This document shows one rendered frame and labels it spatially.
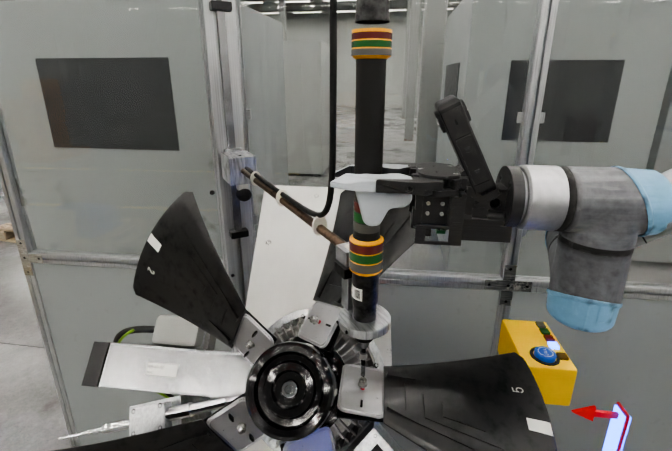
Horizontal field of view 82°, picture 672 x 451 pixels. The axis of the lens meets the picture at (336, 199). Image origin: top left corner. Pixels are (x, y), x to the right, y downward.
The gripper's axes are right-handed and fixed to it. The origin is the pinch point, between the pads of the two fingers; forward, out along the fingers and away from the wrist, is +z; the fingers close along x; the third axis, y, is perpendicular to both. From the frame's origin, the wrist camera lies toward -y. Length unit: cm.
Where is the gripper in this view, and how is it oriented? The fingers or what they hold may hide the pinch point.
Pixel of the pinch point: (343, 173)
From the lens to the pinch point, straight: 46.7
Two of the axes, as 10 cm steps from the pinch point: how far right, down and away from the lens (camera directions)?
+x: 1.2, -3.0, 9.5
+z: -9.9, -0.4, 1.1
